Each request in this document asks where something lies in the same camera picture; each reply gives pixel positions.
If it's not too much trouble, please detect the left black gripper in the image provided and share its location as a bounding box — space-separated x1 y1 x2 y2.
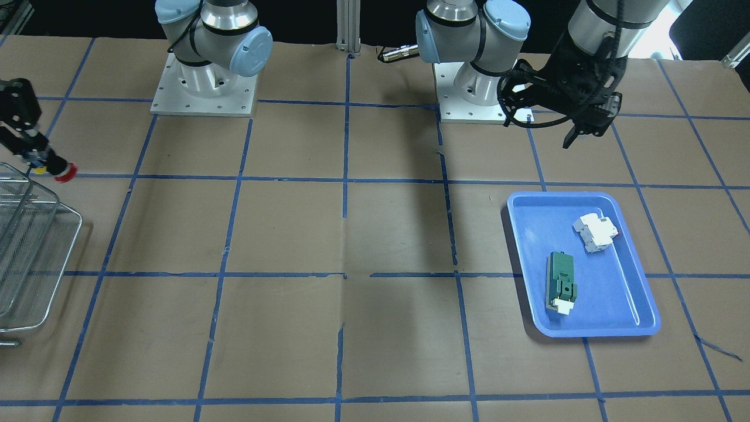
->
542 32 627 149

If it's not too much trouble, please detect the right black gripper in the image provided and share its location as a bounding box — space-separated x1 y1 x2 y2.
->
1 78 54 165

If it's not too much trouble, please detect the red push button switch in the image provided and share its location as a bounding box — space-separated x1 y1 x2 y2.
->
21 149 78 183

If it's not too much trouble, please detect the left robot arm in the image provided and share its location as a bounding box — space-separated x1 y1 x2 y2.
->
415 1 667 149

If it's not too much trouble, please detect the white circuit breaker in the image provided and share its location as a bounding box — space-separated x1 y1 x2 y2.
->
572 213 621 253

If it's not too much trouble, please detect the green terminal block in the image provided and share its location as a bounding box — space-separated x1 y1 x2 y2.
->
546 251 578 316

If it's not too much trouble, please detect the blue plastic tray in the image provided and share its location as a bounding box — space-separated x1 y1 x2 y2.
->
507 190 662 338

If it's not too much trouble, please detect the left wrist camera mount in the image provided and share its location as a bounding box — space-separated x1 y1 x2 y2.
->
496 59 560 130

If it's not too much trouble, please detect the wire mesh shelf basket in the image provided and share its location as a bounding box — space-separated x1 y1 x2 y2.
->
1 162 83 348

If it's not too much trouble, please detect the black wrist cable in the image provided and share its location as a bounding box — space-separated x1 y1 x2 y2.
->
497 0 628 128

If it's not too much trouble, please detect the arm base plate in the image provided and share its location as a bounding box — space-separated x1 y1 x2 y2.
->
433 62 506 124
150 53 259 118

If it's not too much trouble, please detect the aluminium frame post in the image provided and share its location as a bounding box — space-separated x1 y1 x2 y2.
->
336 0 361 56

